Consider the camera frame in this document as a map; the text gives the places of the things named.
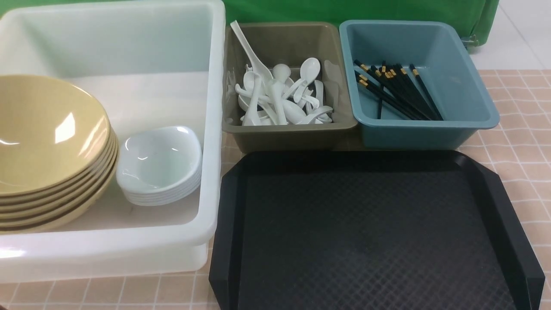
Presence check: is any white square dish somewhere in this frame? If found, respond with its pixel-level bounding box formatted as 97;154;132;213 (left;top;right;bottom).
116;126;203;195

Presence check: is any yellow noodle bowl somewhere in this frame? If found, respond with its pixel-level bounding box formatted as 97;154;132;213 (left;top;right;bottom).
0;74;112;196

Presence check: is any pile of white spoons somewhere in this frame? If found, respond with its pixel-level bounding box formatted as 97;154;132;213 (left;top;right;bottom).
235;57;333;126

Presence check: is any black serving tray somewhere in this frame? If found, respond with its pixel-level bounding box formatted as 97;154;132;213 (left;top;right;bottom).
209;151;545;310

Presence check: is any long white spoon leaning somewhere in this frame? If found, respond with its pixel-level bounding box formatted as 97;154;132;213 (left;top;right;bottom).
230;20;273;94

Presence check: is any olive spoon bin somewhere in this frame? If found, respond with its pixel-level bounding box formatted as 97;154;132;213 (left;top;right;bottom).
222;22;358;154

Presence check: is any stack of white dishes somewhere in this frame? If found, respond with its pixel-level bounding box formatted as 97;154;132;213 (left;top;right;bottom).
116;167;201;206

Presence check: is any bundle of black chopsticks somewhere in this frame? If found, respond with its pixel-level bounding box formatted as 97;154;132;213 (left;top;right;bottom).
353;59;443;121

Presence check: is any large white plastic tub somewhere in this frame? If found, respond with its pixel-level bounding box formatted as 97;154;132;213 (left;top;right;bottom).
1;0;226;283

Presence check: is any teal chopstick bin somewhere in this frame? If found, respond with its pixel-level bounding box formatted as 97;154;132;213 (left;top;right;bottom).
339;20;500;149

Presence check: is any stack of yellow bowls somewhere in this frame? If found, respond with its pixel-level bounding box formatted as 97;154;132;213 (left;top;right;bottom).
1;131;119;233

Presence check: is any green cloth backdrop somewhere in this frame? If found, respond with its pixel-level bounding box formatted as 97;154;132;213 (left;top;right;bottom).
223;0;498;47

